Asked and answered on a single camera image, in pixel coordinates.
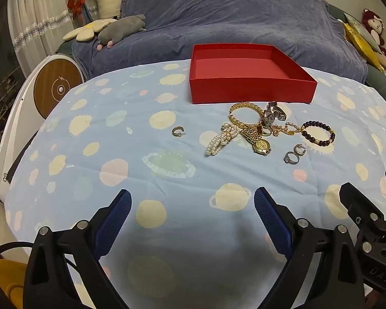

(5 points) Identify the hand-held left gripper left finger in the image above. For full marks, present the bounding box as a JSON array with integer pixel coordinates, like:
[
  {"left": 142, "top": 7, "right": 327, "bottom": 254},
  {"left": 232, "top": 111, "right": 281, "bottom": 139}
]
[{"left": 23, "top": 189, "right": 133, "bottom": 309}]

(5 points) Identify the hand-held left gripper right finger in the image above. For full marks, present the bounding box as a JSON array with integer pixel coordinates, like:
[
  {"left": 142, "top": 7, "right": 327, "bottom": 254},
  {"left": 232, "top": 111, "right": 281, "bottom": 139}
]
[{"left": 253, "top": 187, "right": 365, "bottom": 309}]

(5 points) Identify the dark bead bracelet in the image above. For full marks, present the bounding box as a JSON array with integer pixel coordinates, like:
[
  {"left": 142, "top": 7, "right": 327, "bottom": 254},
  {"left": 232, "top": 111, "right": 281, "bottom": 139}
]
[{"left": 301, "top": 120, "right": 336, "bottom": 147}]

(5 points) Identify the gold wristwatch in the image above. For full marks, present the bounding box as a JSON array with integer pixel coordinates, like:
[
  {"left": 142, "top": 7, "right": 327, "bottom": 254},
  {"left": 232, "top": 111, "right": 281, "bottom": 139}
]
[{"left": 240, "top": 126, "right": 273, "bottom": 156}]

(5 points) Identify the gold chain bracelet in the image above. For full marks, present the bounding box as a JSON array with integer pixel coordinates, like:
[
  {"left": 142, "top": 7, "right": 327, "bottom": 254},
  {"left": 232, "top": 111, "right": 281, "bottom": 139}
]
[{"left": 270, "top": 122, "right": 305, "bottom": 138}]

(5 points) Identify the pearl hair clip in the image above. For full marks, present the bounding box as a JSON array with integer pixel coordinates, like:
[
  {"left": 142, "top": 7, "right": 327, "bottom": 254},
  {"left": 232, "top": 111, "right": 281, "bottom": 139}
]
[{"left": 205, "top": 122, "right": 240, "bottom": 157}]

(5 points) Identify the gold bangle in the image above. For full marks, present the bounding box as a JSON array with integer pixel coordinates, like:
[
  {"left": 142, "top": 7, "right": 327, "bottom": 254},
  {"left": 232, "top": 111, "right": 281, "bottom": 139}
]
[{"left": 229, "top": 102, "right": 266, "bottom": 127}]

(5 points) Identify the red cardboard box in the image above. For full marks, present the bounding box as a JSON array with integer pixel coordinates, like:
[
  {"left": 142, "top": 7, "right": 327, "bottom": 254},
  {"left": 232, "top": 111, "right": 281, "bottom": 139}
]
[{"left": 189, "top": 43, "right": 318, "bottom": 105}]

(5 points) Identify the planet print tablecloth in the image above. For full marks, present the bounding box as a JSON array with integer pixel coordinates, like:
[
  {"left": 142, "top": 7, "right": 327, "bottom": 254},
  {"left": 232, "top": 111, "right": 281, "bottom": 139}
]
[{"left": 4, "top": 58, "right": 386, "bottom": 309}]

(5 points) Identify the teal sofa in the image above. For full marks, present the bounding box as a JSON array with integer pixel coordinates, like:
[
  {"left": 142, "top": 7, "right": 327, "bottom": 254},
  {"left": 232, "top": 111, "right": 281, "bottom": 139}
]
[{"left": 327, "top": 3, "right": 386, "bottom": 96}]

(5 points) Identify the cream plush toy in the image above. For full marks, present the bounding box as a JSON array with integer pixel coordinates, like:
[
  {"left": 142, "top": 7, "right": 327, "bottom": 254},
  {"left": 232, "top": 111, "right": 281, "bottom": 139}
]
[{"left": 372, "top": 51, "right": 386, "bottom": 71}]

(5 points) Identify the yellow object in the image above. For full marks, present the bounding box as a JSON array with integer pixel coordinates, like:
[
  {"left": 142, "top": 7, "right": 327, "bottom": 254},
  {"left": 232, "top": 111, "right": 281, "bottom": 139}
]
[{"left": 0, "top": 259, "right": 29, "bottom": 309}]

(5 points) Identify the gold cushion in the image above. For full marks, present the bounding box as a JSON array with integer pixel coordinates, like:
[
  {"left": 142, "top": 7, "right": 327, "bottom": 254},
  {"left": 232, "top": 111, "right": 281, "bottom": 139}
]
[{"left": 342, "top": 22, "right": 385, "bottom": 73}]

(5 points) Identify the white device with wooden disc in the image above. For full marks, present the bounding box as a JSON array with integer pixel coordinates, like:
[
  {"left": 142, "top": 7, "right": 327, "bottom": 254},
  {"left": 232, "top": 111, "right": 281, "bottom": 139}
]
[{"left": 0, "top": 55, "right": 85, "bottom": 200}]

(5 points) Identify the red monkey plush toy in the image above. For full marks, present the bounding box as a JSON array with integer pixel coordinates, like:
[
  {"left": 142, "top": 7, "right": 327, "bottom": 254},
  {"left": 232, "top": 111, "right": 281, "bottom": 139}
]
[{"left": 362, "top": 8, "right": 386, "bottom": 56}]

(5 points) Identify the silver cushion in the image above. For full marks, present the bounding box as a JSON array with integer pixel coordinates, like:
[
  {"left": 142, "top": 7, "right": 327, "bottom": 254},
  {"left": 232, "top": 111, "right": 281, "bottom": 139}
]
[{"left": 343, "top": 12, "right": 382, "bottom": 53}]

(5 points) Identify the grey plush toy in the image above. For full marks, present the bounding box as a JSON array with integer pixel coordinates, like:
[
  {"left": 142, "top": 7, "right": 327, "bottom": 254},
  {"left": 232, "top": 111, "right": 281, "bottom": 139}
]
[{"left": 96, "top": 14, "right": 147, "bottom": 51}]

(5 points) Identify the flower shaped pillow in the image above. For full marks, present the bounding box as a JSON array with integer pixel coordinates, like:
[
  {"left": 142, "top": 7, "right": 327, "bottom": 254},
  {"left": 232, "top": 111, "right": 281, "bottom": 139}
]
[{"left": 63, "top": 17, "right": 118, "bottom": 42}]

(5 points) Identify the silver tinsel garland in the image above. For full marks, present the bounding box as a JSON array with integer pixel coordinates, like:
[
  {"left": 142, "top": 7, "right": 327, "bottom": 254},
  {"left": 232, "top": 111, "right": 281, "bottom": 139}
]
[{"left": 13, "top": 10, "right": 72, "bottom": 52}]

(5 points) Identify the blue-covered sofa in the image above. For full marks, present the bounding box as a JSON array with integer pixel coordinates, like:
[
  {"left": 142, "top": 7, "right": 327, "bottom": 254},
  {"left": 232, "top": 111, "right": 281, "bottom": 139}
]
[{"left": 71, "top": 0, "right": 369, "bottom": 84}]

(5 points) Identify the red bow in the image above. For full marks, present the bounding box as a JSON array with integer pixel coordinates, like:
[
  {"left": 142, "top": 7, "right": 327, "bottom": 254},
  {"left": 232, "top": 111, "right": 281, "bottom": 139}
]
[{"left": 66, "top": 0, "right": 85, "bottom": 16}]

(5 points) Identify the white curtain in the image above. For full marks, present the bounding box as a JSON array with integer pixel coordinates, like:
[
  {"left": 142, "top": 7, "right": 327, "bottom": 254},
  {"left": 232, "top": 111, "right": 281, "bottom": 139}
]
[{"left": 6, "top": 0, "right": 84, "bottom": 78}]

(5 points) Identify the black cable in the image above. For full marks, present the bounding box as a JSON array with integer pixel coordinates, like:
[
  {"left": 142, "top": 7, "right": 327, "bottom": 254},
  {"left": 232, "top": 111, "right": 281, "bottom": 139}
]
[{"left": 0, "top": 241, "right": 79, "bottom": 279}]

